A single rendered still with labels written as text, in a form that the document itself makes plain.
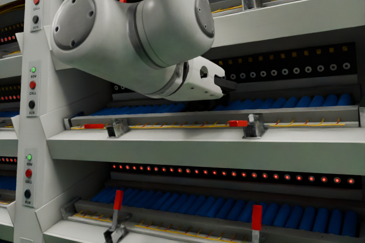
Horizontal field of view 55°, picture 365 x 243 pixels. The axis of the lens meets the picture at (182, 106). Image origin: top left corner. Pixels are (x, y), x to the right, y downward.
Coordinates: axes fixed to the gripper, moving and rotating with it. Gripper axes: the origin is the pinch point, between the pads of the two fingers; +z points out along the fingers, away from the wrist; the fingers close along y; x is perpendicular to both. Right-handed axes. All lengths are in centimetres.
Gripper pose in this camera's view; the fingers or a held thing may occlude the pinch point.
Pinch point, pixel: (212, 96)
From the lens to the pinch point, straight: 61.3
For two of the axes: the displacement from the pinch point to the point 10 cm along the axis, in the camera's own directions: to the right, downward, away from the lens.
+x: -0.7, 9.8, -2.0
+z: 5.1, 2.1, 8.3
